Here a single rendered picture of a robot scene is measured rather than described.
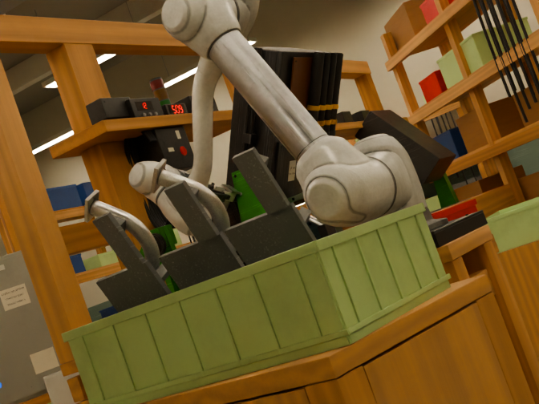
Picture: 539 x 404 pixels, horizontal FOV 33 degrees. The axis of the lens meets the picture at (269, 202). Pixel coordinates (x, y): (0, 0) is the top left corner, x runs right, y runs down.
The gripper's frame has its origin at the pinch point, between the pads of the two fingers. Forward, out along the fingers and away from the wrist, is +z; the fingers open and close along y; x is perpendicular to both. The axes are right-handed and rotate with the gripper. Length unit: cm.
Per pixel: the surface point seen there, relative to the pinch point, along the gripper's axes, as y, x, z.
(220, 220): -82, -21, -103
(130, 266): -69, -3, -105
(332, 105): -2, -40, 32
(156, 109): 36.1, -13.1, -7.3
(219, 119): 35.3, -16.3, 23.8
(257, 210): -11.8, -0.5, 4.5
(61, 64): 56, -14, -36
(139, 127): 26.3, -7.9, -21.2
